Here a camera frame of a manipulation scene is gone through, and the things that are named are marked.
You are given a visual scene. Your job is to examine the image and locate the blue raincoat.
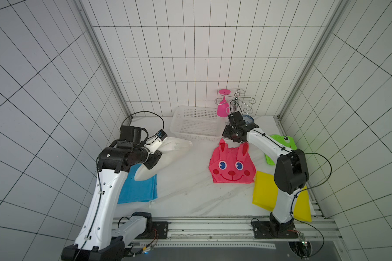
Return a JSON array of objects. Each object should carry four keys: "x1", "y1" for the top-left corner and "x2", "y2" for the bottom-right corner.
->
[{"x1": 118, "y1": 164, "x2": 157, "y2": 204}]

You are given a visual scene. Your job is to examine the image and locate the white plastic perforated basket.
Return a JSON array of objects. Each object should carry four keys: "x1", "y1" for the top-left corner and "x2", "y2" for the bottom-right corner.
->
[{"x1": 170, "y1": 106, "x2": 225, "y2": 142}]

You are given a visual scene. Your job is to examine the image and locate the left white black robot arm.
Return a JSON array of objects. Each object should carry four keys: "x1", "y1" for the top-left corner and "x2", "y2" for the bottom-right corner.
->
[{"x1": 61, "y1": 126, "x2": 167, "y2": 261}]

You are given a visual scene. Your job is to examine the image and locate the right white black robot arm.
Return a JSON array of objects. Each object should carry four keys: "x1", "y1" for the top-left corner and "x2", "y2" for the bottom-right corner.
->
[{"x1": 223, "y1": 112, "x2": 309, "y2": 237}]

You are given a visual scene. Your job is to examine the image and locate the pink bunny face raincoat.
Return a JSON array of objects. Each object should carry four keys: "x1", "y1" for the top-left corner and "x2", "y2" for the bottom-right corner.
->
[{"x1": 209, "y1": 139, "x2": 257, "y2": 184}]

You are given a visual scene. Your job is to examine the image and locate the green frog face raincoat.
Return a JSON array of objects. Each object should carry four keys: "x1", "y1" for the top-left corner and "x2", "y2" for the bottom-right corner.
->
[{"x1": 265, "y1": 134, "x2": 297, "y2": 166}]

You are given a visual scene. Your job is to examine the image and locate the yellow folded raincoat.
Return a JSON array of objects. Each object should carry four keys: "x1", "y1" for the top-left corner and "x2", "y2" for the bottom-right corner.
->
[{"x1": 252, "y1": 171, "x2": 312, "y2": 223}]

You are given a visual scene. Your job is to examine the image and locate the far blue patterned bowl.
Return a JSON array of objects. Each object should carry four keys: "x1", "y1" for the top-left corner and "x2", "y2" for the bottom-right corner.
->
[{"x1": 243, "y1": 115, "x2": 254, "y2": 125}]

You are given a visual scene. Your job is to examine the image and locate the pink plastic wine glass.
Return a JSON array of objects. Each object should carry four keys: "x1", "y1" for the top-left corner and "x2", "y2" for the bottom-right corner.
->
[{"x1": 216, "y1": 89, "x2": 231, "y2": 117}]

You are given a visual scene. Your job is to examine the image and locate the silver metal glass rack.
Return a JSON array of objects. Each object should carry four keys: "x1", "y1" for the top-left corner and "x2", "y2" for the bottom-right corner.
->
[{"x1": 215, "y1": 89, "x2": 256, "y2": 115}]

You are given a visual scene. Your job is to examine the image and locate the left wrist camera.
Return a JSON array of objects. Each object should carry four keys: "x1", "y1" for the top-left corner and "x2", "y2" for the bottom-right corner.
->
[{"x1": 145, "y1": 129, "x2": 168, "y2": 154}]

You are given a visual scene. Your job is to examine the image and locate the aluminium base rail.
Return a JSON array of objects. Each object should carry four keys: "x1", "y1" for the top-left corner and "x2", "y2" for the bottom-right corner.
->
[{"x1": 79, "y1": 216, "x2": 344, "y2": 250}]

